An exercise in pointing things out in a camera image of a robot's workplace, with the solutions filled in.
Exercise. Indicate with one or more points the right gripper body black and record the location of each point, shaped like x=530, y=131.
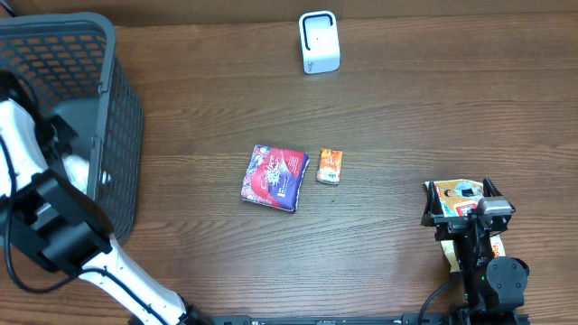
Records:
x=450, y=227

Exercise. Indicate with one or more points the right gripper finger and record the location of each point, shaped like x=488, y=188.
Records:
x=433, y=206
x=489, y=189

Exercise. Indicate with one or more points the orange yellow snack bag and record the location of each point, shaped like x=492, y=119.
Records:
x=457, y=198

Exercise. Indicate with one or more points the small orange sachet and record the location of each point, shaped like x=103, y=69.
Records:
x=329, y=169

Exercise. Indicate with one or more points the red purple pad packet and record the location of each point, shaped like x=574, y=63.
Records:
x=274, y=177

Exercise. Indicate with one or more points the white tube with gold cap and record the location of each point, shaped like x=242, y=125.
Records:
x=77, y=170

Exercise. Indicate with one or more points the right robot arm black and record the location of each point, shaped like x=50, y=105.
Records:
x=493, y=283

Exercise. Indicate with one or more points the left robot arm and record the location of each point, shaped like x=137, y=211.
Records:
x=59, y=227

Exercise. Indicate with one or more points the white barcode scanner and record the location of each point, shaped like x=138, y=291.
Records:
x=320, y=42

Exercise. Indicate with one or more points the grey plastic mesh basket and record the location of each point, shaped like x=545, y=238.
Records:
x=68, y=63

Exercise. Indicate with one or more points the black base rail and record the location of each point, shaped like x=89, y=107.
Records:
x=405, y=319

